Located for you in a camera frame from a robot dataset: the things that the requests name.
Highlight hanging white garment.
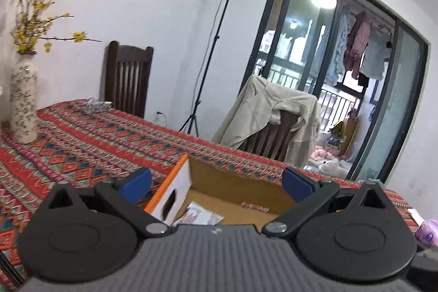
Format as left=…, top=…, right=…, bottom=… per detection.
left=359, top=25, right=392, bottom=80

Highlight red patterned tablecloth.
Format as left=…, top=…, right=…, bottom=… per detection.
left=0, top=99, right=421, bottom=292

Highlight purple tissue pack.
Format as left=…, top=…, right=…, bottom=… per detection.
left=407, top=208, right=438, bottom=248

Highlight white pink snack packet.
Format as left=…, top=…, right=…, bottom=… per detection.
left=173, top=201, right=224, bottom=227

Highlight silver patterned small box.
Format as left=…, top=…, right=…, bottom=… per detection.
left=84, top=98, right=113, bottom=113

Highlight dark wooden chair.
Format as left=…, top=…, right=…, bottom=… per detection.
left=104, top=41, right=154, bottom=118

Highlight black framed sliding glass door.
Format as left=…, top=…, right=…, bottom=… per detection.
left=240, top=0, right=430, bottom=183

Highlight orange cardboard box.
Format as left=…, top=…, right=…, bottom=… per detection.
left=144, top=153, right=298, bottom=227

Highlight wooden chair with jacket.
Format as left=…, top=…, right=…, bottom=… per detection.
left=240, top=111, right=302, bottom=163

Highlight floral ceramic vase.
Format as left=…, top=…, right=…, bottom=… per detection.
left=10, top=54, right=38, bottom=144

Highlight black light stand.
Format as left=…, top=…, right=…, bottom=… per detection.
left=178, top=0, right=255, bottom=136

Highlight hanging blue garment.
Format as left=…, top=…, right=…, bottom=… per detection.
left=323, top=5, right=353, bottom=85

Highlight wooden balcony cabinet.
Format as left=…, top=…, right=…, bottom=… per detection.
left=330, top=117, right=361, bottom=159

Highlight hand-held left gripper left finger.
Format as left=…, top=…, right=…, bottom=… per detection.
left=43, top=168, right=172, bottom=238

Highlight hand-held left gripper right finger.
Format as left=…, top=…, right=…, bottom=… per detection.
left=262, top=167, right=397, bottom=238

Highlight hanging pink garment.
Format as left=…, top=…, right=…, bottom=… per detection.
left=344, top=11, right=372, bottom=80

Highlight white plush toy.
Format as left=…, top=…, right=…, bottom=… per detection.
left=316, top=158, right=346, bottom=176

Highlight beige jacket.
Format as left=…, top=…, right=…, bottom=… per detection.
left=212, top=75, right=322, bottom=166

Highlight yellow flower branches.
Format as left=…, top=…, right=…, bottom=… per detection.
left=10, top=0, right=103, bottom=55

